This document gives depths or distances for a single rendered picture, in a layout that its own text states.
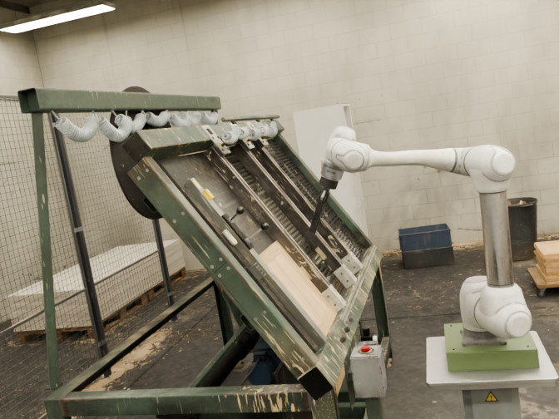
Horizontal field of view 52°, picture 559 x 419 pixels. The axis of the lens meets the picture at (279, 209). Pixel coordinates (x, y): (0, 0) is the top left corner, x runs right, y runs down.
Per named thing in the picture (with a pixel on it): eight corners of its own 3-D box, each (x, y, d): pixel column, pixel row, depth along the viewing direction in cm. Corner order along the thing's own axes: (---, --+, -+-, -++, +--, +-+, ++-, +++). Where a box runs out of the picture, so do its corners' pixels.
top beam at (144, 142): (136, 164, 239) (151, 148, 236) (120, 145, 239) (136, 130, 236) (275, 137, 449) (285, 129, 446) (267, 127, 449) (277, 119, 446)
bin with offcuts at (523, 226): (547, 258, 642) (541, 201, 634) (498, 263, 656) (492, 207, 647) (539, 248, 691) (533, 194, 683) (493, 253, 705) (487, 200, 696)
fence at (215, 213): (319, 347, 259) (325, 342, 257) (184, 184, 262) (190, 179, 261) (320, 342, 263) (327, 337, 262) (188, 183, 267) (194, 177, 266)
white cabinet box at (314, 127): (368, 281, 671) (342, 103, 644) (319, 285, 686) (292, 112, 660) (373, 267, 729) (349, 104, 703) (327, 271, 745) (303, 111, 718)
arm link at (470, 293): (489, 317, 260) (485, 269, 258) (511, 329, 243) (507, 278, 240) (455, 323, 258) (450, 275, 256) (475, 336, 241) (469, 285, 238)
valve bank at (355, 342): (383, 411, 256) (375, 359, 253) (350, 411, 260) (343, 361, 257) (391, 362, 303) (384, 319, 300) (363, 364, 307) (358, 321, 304)
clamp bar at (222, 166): (333, 315, 297) (369, 288, 290) (187, 139, 301) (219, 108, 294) (337, 308, 307) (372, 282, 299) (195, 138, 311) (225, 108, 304)
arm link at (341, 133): (319, 158, 237) (325, 164, 224) (331, 121, 233) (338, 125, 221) (343, 165, 239) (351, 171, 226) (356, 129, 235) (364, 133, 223)
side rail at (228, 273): (296, 379, 237) (316, 364, 233) (126, 173, 241) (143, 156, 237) (299, 372, 242) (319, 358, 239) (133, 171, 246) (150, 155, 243)
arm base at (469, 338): (501, 327, 262) (500, 314, 262) (507, 345, 241) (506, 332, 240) (459, 328, 267) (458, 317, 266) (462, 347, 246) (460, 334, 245)
